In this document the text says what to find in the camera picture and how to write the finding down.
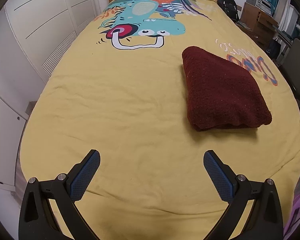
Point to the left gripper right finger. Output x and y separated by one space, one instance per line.
265 219

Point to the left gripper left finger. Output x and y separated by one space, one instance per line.
37 220

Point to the dark red knit sweater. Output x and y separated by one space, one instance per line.
221 94

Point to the purple storage box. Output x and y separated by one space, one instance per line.
294 219

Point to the yellow dinosaur print bedspread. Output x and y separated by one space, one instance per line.
120 89

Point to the grey green chair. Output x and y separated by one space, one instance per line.
290 69

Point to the brown wooden drawer cabinet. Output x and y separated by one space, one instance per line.
258 25

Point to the white wardrobe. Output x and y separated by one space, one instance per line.
34 35

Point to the black backpack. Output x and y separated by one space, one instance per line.
230 8

